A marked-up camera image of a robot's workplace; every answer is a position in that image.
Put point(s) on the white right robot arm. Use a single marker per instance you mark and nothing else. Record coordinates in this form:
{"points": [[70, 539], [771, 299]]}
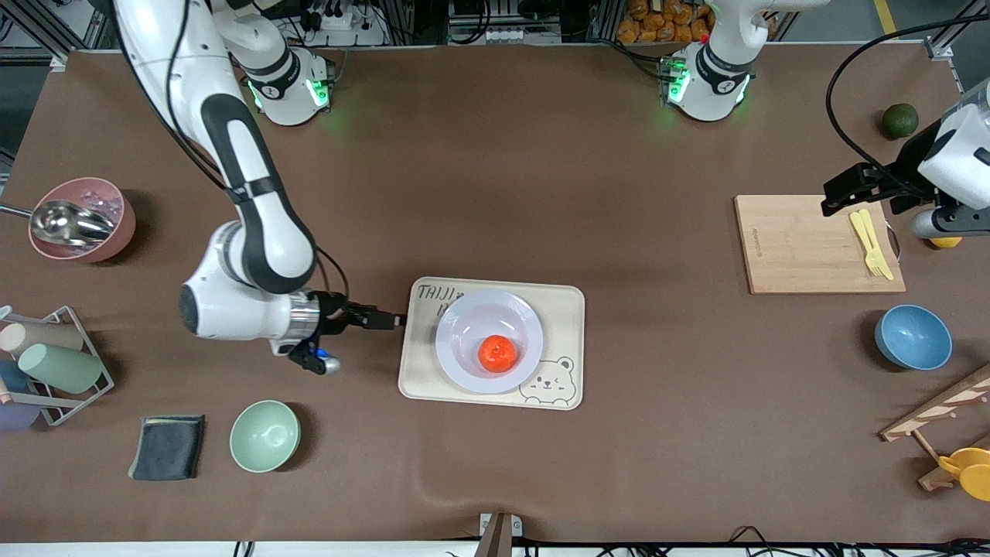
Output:
{"points": [[263, 247]]}

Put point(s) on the orange fruit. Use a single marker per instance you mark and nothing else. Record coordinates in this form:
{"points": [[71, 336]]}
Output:
{"points": [[497, 353]]}

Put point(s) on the yellow plastic knife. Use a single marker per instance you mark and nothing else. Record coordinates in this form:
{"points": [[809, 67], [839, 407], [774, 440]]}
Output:
{"points": [[882, 259]]}

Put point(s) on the metal scoop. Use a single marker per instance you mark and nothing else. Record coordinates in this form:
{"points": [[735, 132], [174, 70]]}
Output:
{"points": [[66, 223]]}

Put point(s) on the wooden cutting board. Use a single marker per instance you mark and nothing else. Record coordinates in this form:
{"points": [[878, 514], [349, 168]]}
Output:
{"points": [[781, 255]]}

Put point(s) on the yellow plastic fork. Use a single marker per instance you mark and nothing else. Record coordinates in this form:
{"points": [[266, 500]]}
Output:
{"points": [[865, 236]]}

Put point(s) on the cream tray with bear print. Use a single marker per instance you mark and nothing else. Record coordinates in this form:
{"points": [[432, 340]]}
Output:
{"points": [[561, 325]]}

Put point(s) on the white round plate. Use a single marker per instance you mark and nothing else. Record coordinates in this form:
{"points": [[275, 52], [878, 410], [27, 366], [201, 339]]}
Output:
{"points": [[464, 348]]}

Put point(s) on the dark grey folded cloth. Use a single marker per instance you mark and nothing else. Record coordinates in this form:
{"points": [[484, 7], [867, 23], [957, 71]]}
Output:
{"points": [[166, 449]]}

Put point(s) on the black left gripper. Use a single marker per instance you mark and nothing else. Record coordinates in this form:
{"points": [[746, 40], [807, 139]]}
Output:
{"points": [[902, 172]]}

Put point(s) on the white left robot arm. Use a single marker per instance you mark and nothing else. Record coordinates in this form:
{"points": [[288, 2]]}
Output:
{"points": [[708, 93]]}

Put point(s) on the beige cup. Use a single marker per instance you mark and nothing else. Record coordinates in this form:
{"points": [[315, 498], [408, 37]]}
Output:
{"points": [[46, 335]]}

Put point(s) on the wooden cup stand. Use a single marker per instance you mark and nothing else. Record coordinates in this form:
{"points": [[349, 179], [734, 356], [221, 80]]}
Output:
{"points": [[940, 410]]}

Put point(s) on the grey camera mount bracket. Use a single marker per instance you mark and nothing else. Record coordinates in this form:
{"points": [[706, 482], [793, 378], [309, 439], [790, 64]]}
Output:
{"points": [[499, 534]]}

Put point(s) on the blue cup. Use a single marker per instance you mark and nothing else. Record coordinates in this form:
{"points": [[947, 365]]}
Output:
{"points": [[11, 377]]}

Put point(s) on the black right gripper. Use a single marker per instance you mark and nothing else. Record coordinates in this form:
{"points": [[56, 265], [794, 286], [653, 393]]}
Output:
{"points": [[337, 313]]}

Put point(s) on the blue bowl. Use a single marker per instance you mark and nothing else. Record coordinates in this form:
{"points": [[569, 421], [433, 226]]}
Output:
{"points": [[914, 338]]}

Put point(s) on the white power strip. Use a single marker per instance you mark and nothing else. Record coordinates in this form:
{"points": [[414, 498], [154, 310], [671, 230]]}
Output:
{"points": [[340, 23]]}

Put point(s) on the yellow cup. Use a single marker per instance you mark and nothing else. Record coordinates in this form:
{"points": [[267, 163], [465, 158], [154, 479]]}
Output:
{"points": [[974, 472]]}

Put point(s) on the light green bowl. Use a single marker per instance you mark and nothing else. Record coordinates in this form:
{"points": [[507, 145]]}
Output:
{"points": [[264, 437]]}

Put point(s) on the dark green avocado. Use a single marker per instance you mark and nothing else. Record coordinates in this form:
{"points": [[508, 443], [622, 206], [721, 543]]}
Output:
{"points": [[899, 121]]}

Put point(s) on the bag of orange fruits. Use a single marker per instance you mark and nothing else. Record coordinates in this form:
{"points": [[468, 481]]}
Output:
{"points": [[665, 19]]}

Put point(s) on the green cup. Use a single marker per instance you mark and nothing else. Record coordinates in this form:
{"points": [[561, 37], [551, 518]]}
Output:
{"points": [[62, 368]]}

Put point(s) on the purple cup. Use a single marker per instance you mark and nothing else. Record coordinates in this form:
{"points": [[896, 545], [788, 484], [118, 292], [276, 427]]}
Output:
{"points": [[15, 418]]}

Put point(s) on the pink bowl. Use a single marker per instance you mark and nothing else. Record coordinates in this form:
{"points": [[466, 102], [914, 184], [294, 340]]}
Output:
{"points": [[116, 232]]}

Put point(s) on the yellow lemon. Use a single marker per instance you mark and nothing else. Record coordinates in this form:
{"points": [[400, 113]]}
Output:
{"points": [[945, 242]]}

